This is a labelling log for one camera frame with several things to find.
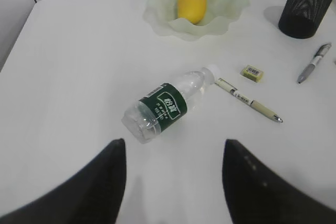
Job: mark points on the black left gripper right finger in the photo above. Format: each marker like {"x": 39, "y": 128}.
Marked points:
{"x": 255, "y": 194}

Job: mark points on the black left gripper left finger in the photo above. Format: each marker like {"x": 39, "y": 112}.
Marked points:
{"x": 92, "y": 195}

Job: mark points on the clear water bottle green label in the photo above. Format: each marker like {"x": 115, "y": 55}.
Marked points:
{"x": 159, "y": 109}

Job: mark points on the yellow mango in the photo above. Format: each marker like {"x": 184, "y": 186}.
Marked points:
{"x": 192, "y": 10}

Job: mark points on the beige white pen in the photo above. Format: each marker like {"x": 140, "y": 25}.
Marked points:
{"x": 249, "y": 102}

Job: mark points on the yellow eraser with barcode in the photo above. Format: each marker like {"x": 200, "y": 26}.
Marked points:
{"x": 252, "y": 73}

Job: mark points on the grey white pen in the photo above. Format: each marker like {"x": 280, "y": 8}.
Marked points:
{"x": 308, "y": 70}

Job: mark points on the black mesh pen holder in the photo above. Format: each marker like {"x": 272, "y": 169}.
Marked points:
{"x": 301, "y": 18}

